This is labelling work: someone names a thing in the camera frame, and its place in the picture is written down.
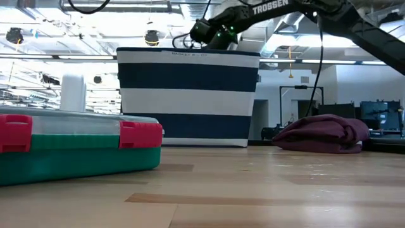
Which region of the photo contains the black ceiling lamp yellow ring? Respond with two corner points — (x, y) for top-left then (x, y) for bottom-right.
(144, 29), (160, 47)

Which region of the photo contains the silver ceiling air duct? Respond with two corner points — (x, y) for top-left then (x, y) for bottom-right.
(249, 12), (304, 55)

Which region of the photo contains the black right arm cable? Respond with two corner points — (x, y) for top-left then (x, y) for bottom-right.
(304, 14), (324, 117)

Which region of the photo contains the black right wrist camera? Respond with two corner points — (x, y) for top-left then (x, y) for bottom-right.
(189, 18), (220, 45)

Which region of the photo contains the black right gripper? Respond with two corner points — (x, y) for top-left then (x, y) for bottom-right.
(205, 23), (239, 51)

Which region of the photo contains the navy white striped fabric basket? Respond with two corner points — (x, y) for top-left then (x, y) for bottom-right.
(116, 46), (261, 148)

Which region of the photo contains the black metal frame stand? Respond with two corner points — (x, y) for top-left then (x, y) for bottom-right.
(278, 85), (325, 127)

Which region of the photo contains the green case with clear lid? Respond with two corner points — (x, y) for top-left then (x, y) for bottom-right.
(0, 106), (164, 186)

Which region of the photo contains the yellow hanging ceiling cord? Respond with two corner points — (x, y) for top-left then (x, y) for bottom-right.
(287, 46), (294, 79)

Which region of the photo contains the large blue-lit computer monitor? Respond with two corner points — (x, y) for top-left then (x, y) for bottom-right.
(359, 100), (402, 132)

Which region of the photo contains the dark computer monitor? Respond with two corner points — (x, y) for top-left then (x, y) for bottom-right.
(317, 103), (357, 120)

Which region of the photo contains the white cylindrical container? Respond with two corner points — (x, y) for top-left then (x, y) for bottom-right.
(59, 73), (87, 112)

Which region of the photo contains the folded maroon cloth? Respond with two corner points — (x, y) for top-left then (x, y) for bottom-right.
(271, 113), (370, 155)

